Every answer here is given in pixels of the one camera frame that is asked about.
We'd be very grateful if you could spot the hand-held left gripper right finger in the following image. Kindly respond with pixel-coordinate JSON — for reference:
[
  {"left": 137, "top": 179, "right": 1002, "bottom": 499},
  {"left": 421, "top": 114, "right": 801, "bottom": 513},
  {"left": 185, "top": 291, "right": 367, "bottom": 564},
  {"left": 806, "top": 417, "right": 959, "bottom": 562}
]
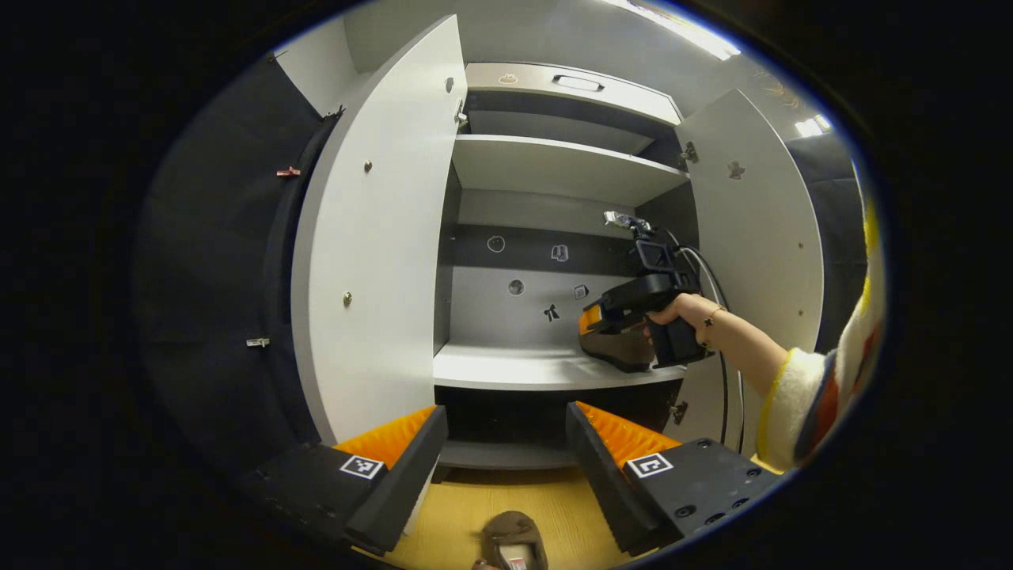
[{"left": 565, "top": 401, "right": 786, "bottom": 557}]

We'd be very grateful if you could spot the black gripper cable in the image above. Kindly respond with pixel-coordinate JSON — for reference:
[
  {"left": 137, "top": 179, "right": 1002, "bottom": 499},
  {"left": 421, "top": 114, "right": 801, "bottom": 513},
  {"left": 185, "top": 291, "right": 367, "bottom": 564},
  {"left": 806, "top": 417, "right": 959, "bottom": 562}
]
[{"left": 669, "top": 230, "right": 746, "bottom": 456}]

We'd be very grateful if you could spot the white shoe cabinet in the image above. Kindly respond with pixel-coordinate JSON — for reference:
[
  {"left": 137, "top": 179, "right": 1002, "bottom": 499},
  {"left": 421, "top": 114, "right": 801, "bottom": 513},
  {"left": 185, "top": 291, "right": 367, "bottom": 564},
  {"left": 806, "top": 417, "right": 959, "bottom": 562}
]
[{"left": 431, "top": 62, "right": 701, "bottom": 472}]

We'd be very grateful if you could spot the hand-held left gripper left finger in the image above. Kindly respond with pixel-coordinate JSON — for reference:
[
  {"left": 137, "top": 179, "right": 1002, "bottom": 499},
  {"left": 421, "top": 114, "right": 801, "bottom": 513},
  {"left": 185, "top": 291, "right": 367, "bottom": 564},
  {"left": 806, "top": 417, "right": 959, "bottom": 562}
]
[{"left": 237, "top": 405, "right": 449, "bottom": 557}]

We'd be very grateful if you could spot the large ceiling light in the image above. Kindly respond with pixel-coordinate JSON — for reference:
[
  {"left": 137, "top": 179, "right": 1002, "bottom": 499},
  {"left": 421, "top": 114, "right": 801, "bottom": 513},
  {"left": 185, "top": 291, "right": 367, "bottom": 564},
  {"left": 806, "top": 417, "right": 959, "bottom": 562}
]
[{"left": 601, "top": 0, "right": 741, "bottom": 62}]

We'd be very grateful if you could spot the white shoe cabinet door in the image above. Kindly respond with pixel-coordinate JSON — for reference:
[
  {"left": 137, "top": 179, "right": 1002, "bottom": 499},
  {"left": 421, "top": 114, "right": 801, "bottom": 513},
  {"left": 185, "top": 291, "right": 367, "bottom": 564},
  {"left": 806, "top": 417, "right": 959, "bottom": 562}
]
[
  {"left": 674, "top": 89, "right": 825, "bottom": 456},
  {"left": 291, "top": 14, "right": 469, "bottom": 538}
]

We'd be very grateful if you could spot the black backdrop cloth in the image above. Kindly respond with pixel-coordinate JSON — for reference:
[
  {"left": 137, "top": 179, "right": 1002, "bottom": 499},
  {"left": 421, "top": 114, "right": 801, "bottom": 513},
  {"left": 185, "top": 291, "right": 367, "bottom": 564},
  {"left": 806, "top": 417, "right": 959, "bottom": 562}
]
[
  {"left": 135, "top": 51, "right": 345, "bottom": 476},
  {"left": 787, "top": 131, "right": 867, "bottom": 353}
]

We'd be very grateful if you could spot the brown fuzzy shoe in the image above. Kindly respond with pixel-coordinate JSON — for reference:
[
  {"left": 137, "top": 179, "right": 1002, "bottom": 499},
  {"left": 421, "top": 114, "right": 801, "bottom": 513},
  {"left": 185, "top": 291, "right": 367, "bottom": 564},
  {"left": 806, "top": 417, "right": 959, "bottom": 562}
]
[
  {"left": 578, "top": 329, "right": 658, "bottom": 374},
  {"left": 479, "top": 511, "right": 549, "bottom": 570}
]

